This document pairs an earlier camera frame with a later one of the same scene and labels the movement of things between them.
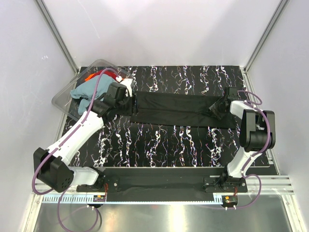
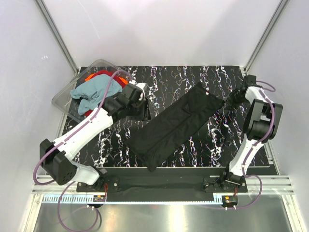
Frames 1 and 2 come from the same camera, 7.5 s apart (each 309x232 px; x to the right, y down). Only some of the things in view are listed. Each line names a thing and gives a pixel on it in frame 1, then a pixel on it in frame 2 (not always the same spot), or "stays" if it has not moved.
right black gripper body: x=217 y=108 to x=234 y=99
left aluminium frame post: x=57 y=36 stays
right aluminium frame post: x=267 y=32 stays
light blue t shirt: x=85 y=91 stays
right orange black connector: x=229 y=200 stays
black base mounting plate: x=197 y=181 stays
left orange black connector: x=97 y=198 stays
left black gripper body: x=127 y=107 to x=139 y=110
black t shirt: x=179 y=109 to x=153 y=145
